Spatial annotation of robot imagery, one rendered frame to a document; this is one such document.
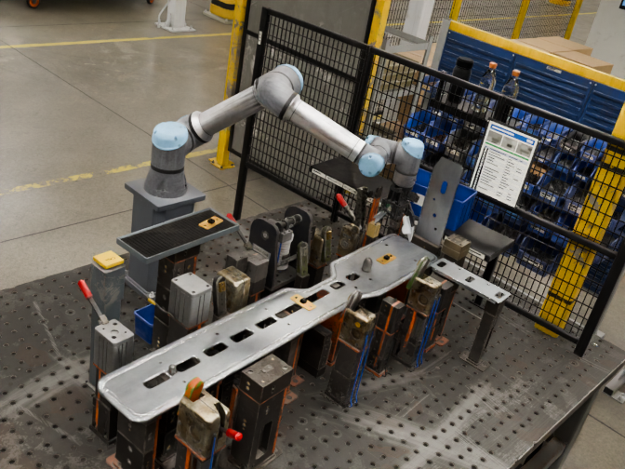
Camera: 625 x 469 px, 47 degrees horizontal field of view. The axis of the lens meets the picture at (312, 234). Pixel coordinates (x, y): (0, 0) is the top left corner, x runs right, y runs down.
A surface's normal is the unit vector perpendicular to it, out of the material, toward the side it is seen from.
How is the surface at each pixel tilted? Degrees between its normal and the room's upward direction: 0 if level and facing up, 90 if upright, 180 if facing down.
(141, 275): 90
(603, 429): 0
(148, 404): 0
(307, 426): 0
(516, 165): 90
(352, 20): 91
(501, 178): 90
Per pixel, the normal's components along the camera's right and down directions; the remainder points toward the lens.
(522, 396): 0.18, -0.86
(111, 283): 0.76, 0.43
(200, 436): -0.63, 0.27
